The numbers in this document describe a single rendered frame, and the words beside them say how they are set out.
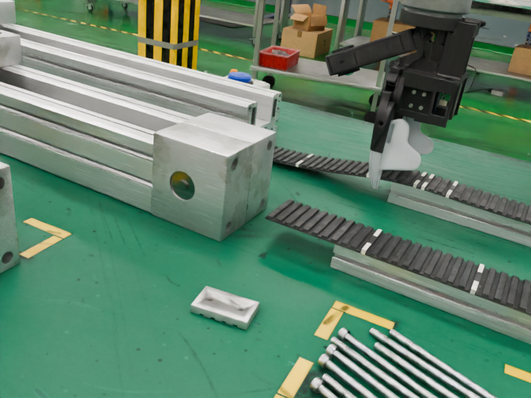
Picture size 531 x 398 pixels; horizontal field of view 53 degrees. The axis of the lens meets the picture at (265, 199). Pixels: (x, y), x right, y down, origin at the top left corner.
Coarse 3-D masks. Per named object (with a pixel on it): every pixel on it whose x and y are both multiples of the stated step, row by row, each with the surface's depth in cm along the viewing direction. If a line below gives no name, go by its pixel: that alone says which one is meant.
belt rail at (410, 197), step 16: (400, 192) 67; (416, 192) 66; (416, 208) 66; (432, 208) 65; (448, 208) 65; (464, 208) 64; (464, 224) 64; (480, 224) 63; (496, 224) 63; (512, 224) 61; (528, 224) 61; (512, 240) 62; (528, 240) 61
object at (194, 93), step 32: (32, 32) 95; (32, 64) 87; (64, 64) 83; (96, 64) 80; (128, 64) 86; (160, 64) 84; (128, 96) 79; (160, 96) 77; (192, 96) 74; (224, 96) 72; (256, 96) 77
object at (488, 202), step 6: (486, 192) 66; (486, 198) 64; (492, 198) 65; (498, 198) 64; (480, 204) 62; (486, 204) 63; (492, 204) 63; (498, 204) 63; (486, 210) 62; (492, 210) 61
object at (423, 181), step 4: (424, 172) 69; (420, 176) 67; (424, 176) 68; (428, 176) 68; (432, 176) 68; (416, 180) 66; (420, 180) 66; (424, 180) 67; (428, 180) 66; (432, 180) 67; (412, 184) 65; (416, 184) 65; (420, 184) 66; (424, 184) 65; (428, 184) 66; (416, 188) 65; (420, 188) 65; (424, 188) 64
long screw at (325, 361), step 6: (324, 354) 40; (318, 360) 40; (324, 360) 40; (330, 360) 40; (324, 366) 40; (330, 366) 39; (336, 366) 39; (336, 372) 39; (342, 372) 39; (342, 378) 39; (348, 378) 38; (348, 384) 38; (354, 384) 38; (360, 390) 38; (366, 390) 38; (366, 396) 37; (372, 396) 37
